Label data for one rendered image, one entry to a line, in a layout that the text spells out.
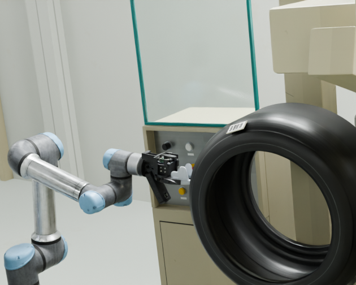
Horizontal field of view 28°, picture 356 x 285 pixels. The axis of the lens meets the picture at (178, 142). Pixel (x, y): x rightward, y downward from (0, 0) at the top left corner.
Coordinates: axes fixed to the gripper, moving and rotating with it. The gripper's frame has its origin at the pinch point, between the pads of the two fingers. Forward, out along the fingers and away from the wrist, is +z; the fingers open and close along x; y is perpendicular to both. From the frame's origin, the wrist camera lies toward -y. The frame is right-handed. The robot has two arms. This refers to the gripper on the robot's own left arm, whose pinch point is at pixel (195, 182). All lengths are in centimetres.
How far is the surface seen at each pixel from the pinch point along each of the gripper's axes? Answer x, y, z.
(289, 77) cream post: 24.8, 32.5, 20.3
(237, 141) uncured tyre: -11.8, 20.2, 20.9
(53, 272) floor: 140, -148, -197
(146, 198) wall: 288, -147, -222
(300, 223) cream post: 24.9, -17.1, 26.9
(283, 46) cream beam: -37, 53, 45
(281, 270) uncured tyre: 9.2, -27.8, 27.2
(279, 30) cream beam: -37, 57, 44
